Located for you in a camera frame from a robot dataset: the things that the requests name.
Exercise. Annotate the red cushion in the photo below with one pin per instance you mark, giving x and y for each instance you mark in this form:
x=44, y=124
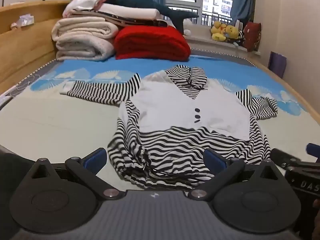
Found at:
x=252, y=36

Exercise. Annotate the dark patterned folded cloth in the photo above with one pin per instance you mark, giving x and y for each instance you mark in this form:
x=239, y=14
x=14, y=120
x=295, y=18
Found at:
x=140, y=21

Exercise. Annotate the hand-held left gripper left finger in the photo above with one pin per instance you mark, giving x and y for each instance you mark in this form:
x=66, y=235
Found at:
x=96, y=157

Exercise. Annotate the red folded blanket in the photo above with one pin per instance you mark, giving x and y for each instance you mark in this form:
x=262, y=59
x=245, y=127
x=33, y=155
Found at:
x=150, y=42

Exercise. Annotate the teal trousers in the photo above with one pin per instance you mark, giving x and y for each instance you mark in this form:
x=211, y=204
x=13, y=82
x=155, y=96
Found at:
x=142, y=3

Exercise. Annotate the yellow plush toy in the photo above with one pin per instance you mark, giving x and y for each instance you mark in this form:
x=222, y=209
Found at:
x=217, y=31
x=232, y=32

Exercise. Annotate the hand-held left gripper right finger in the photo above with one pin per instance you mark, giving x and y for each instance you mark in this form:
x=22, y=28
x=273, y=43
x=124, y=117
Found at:
x=215, y=159

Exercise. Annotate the window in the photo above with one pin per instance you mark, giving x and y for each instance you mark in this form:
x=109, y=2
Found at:
x=215, y=2

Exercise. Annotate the cream folded blanket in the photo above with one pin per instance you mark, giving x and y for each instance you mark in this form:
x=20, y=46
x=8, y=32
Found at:
x=82, y=37

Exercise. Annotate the blue white printed bed mat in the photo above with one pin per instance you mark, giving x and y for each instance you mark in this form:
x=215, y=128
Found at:
x=75, y=122

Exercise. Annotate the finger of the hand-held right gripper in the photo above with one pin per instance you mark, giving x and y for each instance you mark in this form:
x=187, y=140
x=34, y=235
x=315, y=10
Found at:
x=314, y=150
x=285, y=158

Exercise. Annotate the purple board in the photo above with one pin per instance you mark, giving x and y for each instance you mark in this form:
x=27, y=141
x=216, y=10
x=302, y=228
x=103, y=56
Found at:
x=277, y=63

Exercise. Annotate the pink white cloth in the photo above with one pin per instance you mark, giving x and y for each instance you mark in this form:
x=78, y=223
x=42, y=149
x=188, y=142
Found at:
x=85, y=1

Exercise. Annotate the black white striped hooded shirt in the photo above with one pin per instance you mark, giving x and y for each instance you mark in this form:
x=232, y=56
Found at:
x=190, y=110

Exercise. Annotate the tissue packet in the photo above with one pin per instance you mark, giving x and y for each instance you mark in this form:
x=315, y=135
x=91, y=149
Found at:
x=26, y=20

